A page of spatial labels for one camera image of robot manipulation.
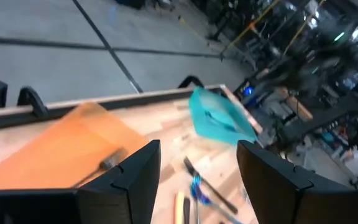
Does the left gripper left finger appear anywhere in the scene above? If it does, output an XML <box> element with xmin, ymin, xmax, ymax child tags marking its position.
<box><xmin>0</xmin><ymin>139</ymin><xmax>162</xmax><ymax>224</ymax></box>

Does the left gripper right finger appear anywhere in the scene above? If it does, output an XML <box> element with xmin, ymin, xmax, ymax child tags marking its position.
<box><xmin>237</xmin><ymin>139</ymin><xmax>358</xmax><ymax>224</ymax></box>

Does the dark metal spoon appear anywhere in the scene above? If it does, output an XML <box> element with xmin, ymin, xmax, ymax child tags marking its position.
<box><xmin>72</xmin><ymin>147</ymin><xmax>129</xmax><ymax>189</ymax></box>

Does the beige-handled fork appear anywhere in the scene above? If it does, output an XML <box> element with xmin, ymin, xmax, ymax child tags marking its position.
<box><xmin>173</xmin><ymin>191</ymin><xmax>186</xmax><ymax>224</ymax></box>

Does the iridescent blue fork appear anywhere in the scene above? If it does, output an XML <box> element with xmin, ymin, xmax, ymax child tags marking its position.
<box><xmin>189</xmin><ymin>173</ymin><xmax>245</xmax><ymax>224</ymax></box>
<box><xmin>203</xmin><ymin>109</ymin><xmax>239</xmax><ymax>132</ymax></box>

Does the orange plastic bin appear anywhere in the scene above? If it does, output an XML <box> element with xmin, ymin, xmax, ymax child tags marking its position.
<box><xmin>0</xmin><ymin>101</ymin><xmax>150</xmax><ymax>190</ymax></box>

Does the teal plastic bin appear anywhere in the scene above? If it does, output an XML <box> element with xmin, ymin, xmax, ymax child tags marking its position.
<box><xmin>188</xmin><ymin>86</ymin><xmax>258</xmax><ymax>146</ymax></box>

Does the black clamp on left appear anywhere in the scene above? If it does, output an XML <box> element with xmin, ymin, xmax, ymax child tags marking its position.
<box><xmin>16</xmin><ymin>86</ymin><xmax>49</xmax><ymax>119</ymax></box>

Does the black frame handle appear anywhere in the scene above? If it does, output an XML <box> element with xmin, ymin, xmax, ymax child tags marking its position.
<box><xmin>177</xmin><ymin>75</ymin><xmax>205</xmax><ymax>90</ymax></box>

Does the orange hanging cable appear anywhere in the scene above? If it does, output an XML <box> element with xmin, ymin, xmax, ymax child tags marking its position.
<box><xmin>283</xmin><ymin>0</ymin><xmax>326</xmax><ymax>57</ymax></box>
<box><xmin>228</xmin><ymin>0</ymin><xmax>281</xmax><ymax>47</ymax></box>

